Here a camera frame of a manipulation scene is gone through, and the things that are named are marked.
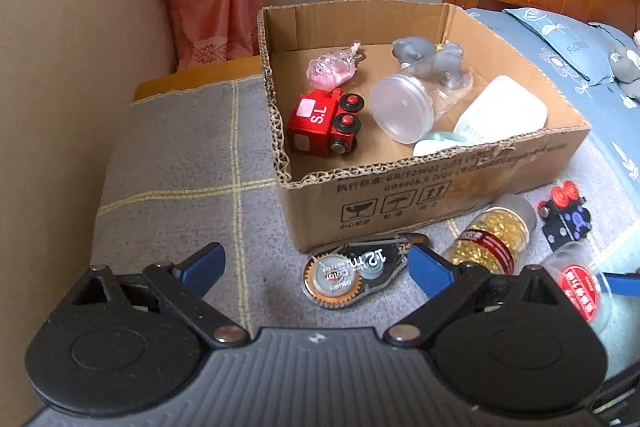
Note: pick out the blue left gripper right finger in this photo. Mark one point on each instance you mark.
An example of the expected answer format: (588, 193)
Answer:
(451, 292)

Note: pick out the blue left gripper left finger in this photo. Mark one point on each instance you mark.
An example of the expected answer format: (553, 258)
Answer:
(180, 291)

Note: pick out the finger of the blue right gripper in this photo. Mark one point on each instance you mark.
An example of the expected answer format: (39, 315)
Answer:
(627, 284)

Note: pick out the clear case red label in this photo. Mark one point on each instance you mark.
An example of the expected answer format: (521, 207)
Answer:
(575, 269)

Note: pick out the bottle of golden capsules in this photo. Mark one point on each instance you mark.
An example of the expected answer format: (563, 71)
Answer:
(496, 237)

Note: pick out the black robot cube toy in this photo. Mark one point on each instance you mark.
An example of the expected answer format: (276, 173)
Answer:
(564, 217)

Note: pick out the mint green oval case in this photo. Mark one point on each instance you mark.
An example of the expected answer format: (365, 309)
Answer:
(434, 142)

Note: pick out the clear plastic jar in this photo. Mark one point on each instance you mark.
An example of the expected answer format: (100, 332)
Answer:
(407, 105)

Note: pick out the red toy train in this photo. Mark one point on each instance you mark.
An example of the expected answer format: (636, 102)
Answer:
(325, 123)

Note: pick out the grey cat figurine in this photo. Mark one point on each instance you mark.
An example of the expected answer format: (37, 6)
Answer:
(420, 57)

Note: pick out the grey green checked blanket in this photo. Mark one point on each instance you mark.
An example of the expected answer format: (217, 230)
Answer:
(194, 167)

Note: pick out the correction tape dispenser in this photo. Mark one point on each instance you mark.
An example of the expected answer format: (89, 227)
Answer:
(343, 275)

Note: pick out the brown cardboard box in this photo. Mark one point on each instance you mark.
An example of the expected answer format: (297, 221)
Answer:
(381, 186)

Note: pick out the grey plush toy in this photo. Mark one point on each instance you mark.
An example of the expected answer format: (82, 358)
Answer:
(624, 63)

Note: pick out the blue floral bedding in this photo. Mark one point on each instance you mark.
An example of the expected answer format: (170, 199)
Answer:
(574, 56)

